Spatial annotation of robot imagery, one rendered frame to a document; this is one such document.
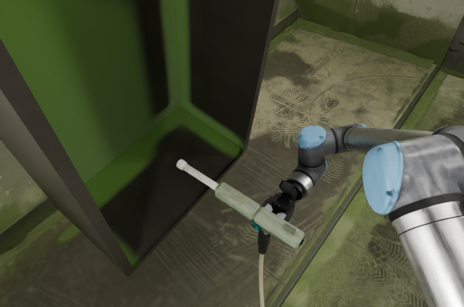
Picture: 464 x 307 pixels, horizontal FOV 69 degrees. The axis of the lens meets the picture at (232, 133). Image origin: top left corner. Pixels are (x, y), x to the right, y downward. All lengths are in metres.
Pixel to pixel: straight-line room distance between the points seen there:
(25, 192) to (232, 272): 1.01
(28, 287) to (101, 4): 1.27
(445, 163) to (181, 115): 1.02
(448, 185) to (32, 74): 0.86
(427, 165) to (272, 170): 1.23
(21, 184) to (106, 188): 0.64
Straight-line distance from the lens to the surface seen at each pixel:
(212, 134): 1.35
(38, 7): 0.85
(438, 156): 0.63
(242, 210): 1.05
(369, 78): 2.40
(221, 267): 1.54
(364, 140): 1.03
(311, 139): 1.13
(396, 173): 0.59
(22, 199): 1.83
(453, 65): 2.64
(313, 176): 1.21
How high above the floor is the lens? 1.46
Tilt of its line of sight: 47 degrees down
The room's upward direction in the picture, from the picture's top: 7 degrees counter-clockwise
